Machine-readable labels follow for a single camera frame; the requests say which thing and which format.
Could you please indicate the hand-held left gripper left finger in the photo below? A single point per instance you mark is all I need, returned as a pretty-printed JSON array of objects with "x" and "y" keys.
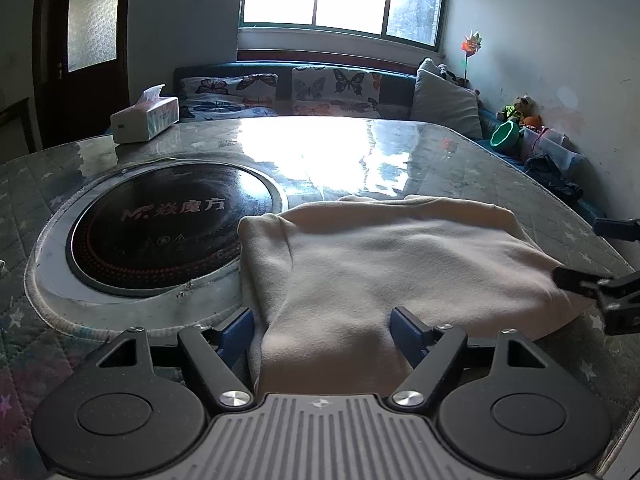
[{"x": 237, "y": 334}]

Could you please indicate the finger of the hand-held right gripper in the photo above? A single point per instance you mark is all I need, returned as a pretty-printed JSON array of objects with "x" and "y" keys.
[
  {"x": 617, "y": 229},
  {"x": 590, "y": 285}
]

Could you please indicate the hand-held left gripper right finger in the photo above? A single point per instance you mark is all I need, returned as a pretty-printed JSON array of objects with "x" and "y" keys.
[{"x": 405, "y": 332}]

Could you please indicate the beige garment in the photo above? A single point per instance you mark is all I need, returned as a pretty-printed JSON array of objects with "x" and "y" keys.
[{"x": 380, "y": 260}]

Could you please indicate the dark bag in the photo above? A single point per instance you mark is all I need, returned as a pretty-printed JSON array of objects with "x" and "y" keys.
[{"x": 552, "y": 177}]

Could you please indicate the clear plastic storage box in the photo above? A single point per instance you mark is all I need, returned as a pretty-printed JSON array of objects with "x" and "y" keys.
[{"x": 550, "y": 147}]

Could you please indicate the black round induction cooker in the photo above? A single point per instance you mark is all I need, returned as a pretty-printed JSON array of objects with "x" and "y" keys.
[{"x": 165, "y": 230}]

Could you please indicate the blue bed sheet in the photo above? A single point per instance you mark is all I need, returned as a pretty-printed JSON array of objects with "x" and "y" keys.
[{"x": 505, "y": 155}]

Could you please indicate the orange plush toy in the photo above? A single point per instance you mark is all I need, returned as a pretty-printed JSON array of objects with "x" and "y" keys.
[{"x": 531, "y": 122}]

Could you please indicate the green plastic bowl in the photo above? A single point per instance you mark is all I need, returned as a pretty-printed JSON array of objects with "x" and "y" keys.
[{"x": 504, "y": 135}]

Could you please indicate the yellow green stuffed toy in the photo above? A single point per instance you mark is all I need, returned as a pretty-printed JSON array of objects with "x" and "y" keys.
[{"x": 517, "y": 107}]

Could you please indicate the grey pillow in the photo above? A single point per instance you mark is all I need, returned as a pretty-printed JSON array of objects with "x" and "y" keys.
[{"x": 442, "y": 102}]

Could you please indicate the white tissue box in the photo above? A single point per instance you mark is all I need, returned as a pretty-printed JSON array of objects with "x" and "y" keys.
[{"x": 142, "y": 120}]

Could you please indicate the colourful pinwheel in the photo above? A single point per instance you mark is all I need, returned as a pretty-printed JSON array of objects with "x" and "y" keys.
[{"x": 470, "y": 44}]

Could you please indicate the dark blue sofa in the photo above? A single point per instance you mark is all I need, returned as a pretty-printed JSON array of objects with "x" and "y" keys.
[{"x": 396, "y": 91}]

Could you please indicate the dark wooden door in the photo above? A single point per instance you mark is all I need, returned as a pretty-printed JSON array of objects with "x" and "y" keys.
[{"x": 49, "y": 35}]

